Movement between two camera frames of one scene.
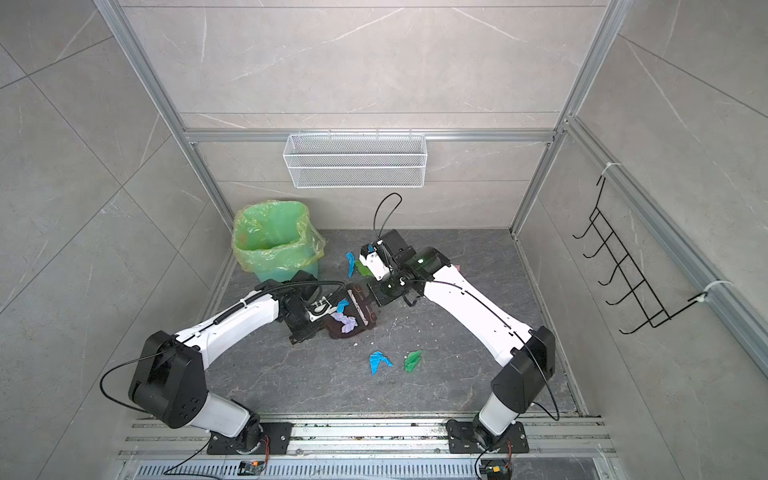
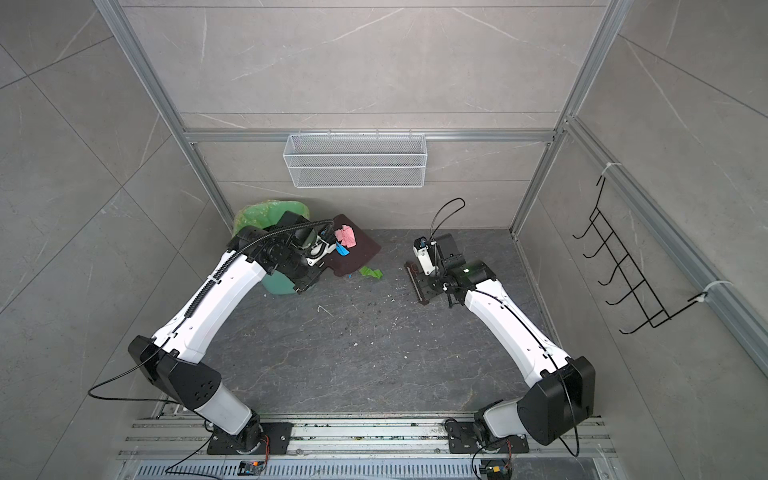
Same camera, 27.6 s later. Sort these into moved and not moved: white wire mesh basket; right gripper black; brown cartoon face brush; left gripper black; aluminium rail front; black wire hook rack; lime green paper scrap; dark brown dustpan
Moved: left gripper black; dark brown dustpan; brown cartoon face brush; right gripper black
Not moved: black wire hook rack; white wire mesh basket; aluminium rail front; lime green paper scrap
